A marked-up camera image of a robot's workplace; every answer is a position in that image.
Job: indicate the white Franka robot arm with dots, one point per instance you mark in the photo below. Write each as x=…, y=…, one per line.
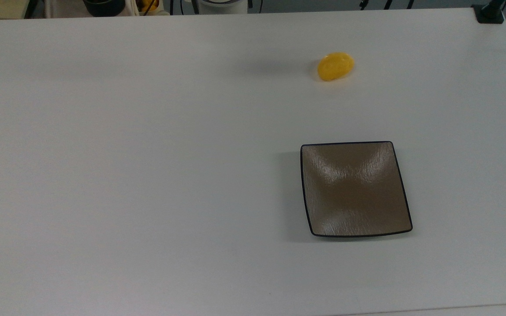
x=220, y=4

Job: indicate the square brown ceramic plate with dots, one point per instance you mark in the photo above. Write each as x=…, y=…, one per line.
x=355, y=191

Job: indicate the white bin with yellow items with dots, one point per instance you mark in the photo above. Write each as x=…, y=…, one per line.
x=148, y=6

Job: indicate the black tripod legs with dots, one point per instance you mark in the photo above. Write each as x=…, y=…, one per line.
x=386, y=3

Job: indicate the black round container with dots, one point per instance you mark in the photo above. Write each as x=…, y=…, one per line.
x=103, y=6

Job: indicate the black camera stand pole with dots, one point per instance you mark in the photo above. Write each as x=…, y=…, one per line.
x=490, y=13

